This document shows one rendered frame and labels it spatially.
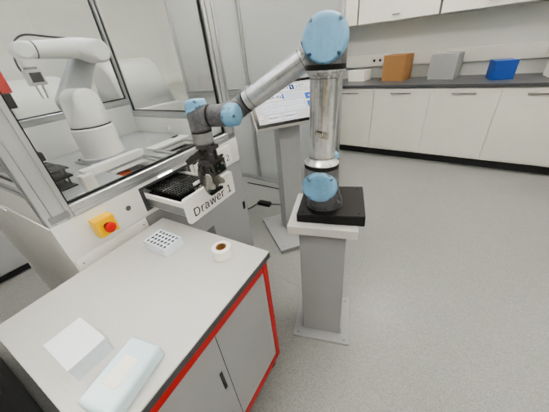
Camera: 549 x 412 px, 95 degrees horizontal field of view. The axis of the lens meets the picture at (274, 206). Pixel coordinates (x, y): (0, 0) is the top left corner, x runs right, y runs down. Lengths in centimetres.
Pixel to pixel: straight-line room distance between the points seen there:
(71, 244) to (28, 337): 30
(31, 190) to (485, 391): 193
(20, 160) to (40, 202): 14
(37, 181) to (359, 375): 152
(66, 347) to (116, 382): 18
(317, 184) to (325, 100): 25
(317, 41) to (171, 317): 84
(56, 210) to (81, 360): 50
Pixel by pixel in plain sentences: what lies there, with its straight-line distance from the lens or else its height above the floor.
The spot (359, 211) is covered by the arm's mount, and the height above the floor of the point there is 80.
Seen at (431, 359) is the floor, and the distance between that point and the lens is 166.
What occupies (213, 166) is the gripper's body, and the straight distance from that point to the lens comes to 98.
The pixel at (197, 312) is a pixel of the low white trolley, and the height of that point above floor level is 76.
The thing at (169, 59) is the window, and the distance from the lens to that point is 135.
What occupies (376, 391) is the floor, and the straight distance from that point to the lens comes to 152.
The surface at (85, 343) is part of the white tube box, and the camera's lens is 84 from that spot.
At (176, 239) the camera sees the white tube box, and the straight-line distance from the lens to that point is 104.
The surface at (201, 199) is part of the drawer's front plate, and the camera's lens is 106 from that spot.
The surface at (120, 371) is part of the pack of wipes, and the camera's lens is 75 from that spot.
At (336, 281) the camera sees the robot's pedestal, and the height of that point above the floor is 43.
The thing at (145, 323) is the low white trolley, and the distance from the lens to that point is 86.
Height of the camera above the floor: 137
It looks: 32 degrees down
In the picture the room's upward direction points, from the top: 6 degrees counter-clockwise
